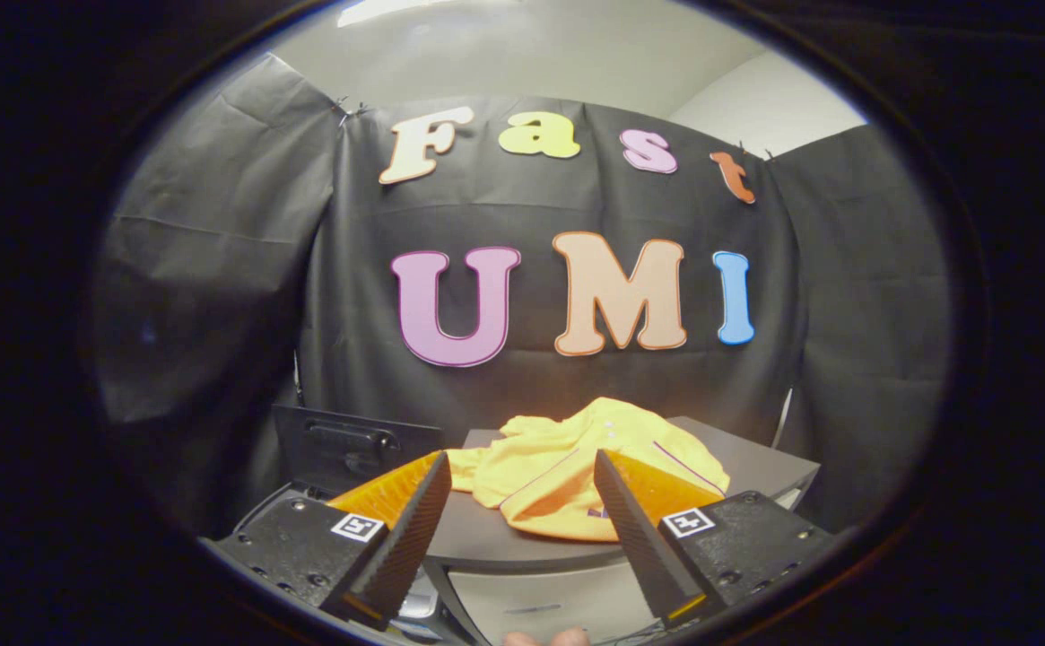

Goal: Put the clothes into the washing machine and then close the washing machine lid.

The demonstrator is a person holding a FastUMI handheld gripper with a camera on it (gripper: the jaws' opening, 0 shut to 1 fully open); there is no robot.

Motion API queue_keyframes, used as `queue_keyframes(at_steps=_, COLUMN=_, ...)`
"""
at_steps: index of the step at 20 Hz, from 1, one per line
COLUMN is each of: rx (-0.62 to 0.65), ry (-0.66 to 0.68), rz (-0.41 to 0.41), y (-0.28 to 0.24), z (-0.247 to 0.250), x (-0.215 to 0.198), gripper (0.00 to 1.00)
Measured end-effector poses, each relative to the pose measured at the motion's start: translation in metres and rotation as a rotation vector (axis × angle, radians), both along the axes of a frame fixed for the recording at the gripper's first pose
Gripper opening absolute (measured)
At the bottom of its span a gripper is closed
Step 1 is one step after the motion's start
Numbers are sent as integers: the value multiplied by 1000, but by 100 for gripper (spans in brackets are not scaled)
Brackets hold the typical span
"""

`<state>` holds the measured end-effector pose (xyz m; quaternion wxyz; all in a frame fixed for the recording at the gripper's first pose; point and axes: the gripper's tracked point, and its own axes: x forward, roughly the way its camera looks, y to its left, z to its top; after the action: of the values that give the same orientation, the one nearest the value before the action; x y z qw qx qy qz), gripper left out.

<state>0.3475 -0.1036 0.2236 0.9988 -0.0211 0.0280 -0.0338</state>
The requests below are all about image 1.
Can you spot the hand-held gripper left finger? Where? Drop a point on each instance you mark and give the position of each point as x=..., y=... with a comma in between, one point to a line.
x=405, y=538

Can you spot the black backdrop cloth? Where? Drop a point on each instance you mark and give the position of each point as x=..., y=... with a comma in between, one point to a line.
x=217, y=269

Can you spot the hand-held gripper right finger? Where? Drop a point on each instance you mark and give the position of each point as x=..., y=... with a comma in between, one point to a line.
x=639, y=538

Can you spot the cream cabinet with grey frame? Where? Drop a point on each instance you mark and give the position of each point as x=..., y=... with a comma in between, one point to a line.
x=486, y=538

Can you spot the grey washing machine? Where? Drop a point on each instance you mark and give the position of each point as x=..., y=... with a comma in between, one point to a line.
x=419, y=606

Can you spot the yellow shirt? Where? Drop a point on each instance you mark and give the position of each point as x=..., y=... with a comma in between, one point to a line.
x=558, y=467

